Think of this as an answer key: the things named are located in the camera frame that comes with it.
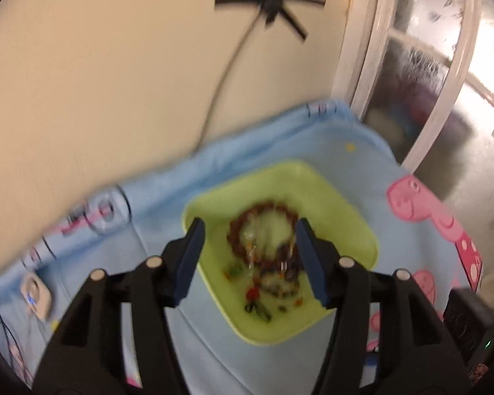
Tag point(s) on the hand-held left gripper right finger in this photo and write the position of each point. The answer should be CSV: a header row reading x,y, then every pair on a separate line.
x,y
311,263

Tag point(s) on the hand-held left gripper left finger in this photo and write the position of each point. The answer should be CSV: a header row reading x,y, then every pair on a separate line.
x,y
189,259

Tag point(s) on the green plastic basin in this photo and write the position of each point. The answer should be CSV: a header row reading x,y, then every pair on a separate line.
x,y
345,230

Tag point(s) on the green bead charm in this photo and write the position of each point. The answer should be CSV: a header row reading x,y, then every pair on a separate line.
x,y
259,310

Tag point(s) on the blue cartoon pig bedsheet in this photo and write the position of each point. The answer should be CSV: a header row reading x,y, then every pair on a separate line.
x,y
148,201

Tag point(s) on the white controller box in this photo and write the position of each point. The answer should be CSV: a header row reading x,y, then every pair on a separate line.
x,y
35,296

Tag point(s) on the black tape cross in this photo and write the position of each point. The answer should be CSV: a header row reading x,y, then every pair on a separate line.
x,y
271,2

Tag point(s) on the white window frame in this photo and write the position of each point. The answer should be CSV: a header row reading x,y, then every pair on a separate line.
x,y
448,70

